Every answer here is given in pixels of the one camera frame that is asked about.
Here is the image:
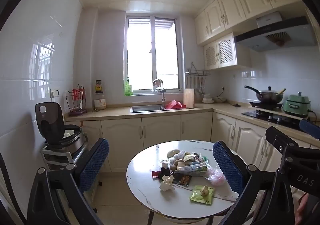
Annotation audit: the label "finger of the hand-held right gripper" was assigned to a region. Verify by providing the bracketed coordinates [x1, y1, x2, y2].
[265, 126, 299, 154]
[299, 119, 320, 133]

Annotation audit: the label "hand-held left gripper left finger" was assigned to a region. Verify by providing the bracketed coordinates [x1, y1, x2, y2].
[26, 138, 110, 225]

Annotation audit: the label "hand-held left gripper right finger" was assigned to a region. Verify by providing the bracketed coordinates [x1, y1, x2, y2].
[212, 141, 291, 225]

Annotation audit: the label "green snack packet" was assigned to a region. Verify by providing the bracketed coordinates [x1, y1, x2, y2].
[190, 185, 216, 206]

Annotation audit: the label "pile of wrappers and trash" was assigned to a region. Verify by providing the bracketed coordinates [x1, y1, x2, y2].
[160, 150, 209, 176]

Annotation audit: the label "person's right hand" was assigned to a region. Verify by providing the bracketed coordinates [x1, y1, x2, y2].
[295, 193, 310, 225]

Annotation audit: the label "pink plastic bag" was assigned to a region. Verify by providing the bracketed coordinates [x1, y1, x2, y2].
[205, 167, 226, 187]

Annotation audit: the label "black gas stove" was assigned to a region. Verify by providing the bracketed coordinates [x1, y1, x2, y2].
[241, 100, 304, 130]

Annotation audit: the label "green electric pot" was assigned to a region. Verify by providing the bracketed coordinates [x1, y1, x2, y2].
[282, 92, 312, 118]

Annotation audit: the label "green white plastic wrapper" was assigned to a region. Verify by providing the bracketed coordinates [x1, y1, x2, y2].
[176, 156, 209, 174]

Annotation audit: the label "black snack packet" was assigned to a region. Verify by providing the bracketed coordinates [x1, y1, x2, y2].
[172, 172, 193, 187]

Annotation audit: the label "round marble table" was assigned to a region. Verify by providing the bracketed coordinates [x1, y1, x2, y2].
[126, 140, 241, 225]

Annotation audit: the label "black silver rice cooker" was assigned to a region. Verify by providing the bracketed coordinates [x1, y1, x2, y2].
[35, 102, 86, 161]

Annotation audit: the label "large clear jar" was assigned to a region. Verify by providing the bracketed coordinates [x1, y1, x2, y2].
[94, 92, 107, 110]

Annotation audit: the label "crumpled white tissue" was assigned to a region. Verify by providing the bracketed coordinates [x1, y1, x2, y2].
[159, 175, 175, 192]

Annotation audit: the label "steel sink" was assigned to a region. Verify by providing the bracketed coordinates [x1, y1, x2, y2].
[130, 105, 165, 113]

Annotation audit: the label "wooden cutting board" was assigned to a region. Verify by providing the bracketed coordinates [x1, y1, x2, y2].
[184, 88, 196, 108]

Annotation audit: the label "red plastic basin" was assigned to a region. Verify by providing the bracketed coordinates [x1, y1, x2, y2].
[165, 100, 187, 110]

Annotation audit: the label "metal utensil rack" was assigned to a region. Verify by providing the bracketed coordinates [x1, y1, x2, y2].
[185, 62, 211, 96]

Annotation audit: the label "black range hood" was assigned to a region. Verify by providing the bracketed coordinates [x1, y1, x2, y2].
[234, 12, 318, 53]

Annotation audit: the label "cream lattice door cabinet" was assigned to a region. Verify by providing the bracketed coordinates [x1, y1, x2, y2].
[203, 32, 252, 71]

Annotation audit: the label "kitchen window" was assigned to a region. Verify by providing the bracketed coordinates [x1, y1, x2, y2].
[124, 14, 181, 95]

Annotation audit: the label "red wire knife rack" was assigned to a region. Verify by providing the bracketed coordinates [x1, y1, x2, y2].
[65, 85, 87, 117]

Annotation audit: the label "cream wall cabinets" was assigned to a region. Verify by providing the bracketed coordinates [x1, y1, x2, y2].
[194, 0, 306, 46]

